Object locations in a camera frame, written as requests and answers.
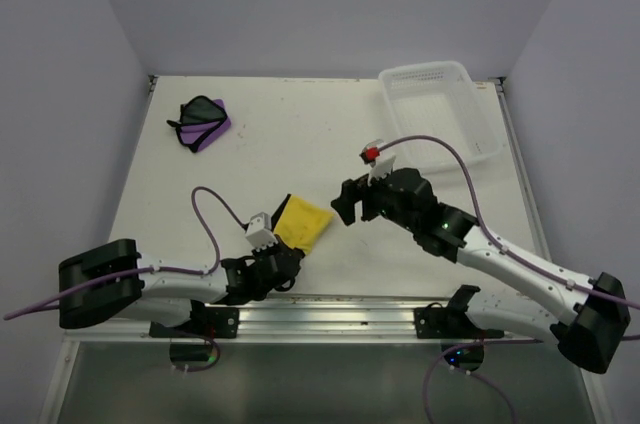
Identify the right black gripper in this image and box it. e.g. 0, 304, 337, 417
330, 163, 417, 233

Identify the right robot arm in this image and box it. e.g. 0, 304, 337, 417
331, 168, 631, 374

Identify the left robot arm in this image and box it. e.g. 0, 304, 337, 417
58, 239, 305, 337

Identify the white plastic basket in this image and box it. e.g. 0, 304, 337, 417
378, 61, 503, 167

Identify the purple grey towel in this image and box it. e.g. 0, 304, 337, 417
166, 95, 232, 154

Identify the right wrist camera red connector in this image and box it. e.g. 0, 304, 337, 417
360, 139, 396, 186

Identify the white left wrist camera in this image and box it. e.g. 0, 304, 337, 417
245, 212, 278, 250

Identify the left black base bracket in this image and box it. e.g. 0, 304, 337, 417
148, 306, 240, 340

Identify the black base bracket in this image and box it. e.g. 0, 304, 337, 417
413, 303, 505, 339
148, 306, 240, 340

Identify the aluminium mounting rail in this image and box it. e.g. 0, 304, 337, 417
64, 293, 591, 345

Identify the right black base bracket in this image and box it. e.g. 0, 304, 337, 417
413, 303, 505, 339

